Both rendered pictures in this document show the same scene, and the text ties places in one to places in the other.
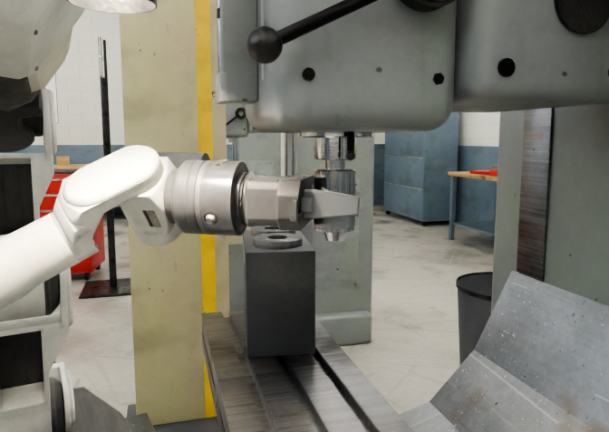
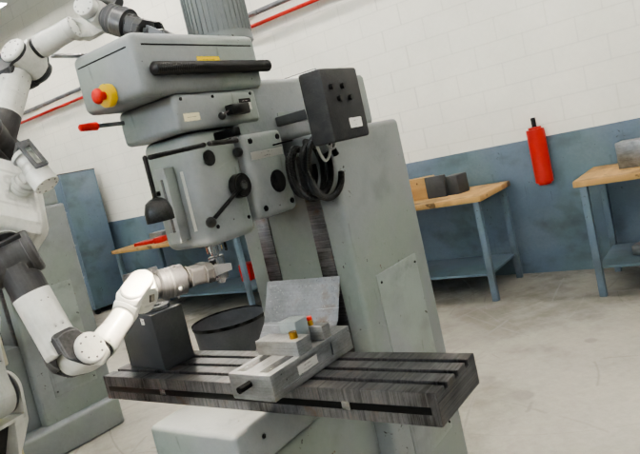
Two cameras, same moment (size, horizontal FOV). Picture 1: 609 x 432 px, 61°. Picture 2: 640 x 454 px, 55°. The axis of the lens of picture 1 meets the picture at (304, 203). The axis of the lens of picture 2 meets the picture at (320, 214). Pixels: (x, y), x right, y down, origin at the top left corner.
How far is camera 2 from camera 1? 1.32 m
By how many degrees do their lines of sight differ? 38
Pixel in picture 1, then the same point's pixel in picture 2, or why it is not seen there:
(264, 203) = (200, 275)
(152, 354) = not seen: outside the picture
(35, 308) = (11, 406)
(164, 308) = not seen: outside the picture
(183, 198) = (169, 284)
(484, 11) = (255, 193)
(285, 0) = (206, 206)
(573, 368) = (306, 305)
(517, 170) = (256, 237)
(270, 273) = (164, 322)
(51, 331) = (20, 421)
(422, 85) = (245, 220)
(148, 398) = not seen: outside the picture
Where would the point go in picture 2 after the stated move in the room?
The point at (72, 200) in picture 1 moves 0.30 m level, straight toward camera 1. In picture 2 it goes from (131, 297) to (223, 286)
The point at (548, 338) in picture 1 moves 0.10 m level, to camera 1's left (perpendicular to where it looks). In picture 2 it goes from (293, 300) to (270, 309)
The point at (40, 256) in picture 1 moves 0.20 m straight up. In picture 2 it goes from (126, 324) to (106, 249)
